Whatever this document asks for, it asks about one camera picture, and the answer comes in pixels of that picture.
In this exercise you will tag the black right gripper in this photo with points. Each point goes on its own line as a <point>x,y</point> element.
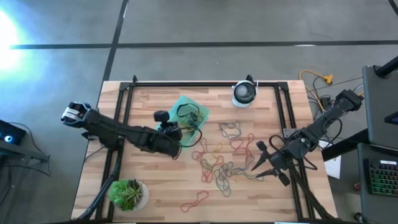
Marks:
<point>281,160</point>

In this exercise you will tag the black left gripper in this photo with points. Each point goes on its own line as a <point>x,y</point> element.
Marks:
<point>172,133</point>

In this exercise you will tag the red rubber band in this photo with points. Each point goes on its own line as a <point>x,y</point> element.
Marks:
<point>203,140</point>
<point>207,182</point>
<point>248,155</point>
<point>186,209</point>

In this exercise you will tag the yellow rubber band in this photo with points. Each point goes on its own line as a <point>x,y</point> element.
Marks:
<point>188,124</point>
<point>217,145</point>

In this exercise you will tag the green rubber band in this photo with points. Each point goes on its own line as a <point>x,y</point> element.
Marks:
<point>206,163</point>

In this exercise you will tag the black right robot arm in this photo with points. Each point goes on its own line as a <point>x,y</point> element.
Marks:
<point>329,113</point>

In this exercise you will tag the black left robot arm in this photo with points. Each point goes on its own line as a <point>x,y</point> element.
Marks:
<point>124,137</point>

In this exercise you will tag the blue rubber band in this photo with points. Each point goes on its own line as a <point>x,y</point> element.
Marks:
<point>248,175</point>
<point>220,126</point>
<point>225,194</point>

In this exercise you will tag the translucent green plastic bin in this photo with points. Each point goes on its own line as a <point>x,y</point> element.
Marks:
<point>186,101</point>

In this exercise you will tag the dark grey rubber band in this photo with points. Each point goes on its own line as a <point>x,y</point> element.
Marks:
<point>224,169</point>

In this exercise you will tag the white paper sheet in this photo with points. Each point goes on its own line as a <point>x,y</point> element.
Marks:
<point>334,165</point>

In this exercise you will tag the black beam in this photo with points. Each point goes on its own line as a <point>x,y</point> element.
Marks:
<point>345,144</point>

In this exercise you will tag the potted green succulent plant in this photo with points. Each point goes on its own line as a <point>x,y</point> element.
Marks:
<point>127,196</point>

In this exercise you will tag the backlit keyboard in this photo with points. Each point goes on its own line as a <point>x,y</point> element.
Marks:
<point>384,177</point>

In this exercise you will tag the dark grey equipment cart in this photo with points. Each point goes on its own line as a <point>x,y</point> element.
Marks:
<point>379,99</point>

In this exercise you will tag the black stand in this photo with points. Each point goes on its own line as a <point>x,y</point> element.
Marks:
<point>25,154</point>

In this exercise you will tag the black pole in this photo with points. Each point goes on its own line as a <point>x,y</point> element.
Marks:
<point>387,67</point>

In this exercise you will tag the black device with blue light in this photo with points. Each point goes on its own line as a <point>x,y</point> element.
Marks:
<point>11,132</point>

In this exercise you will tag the black metal table frame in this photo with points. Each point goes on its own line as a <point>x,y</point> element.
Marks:
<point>186,84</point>

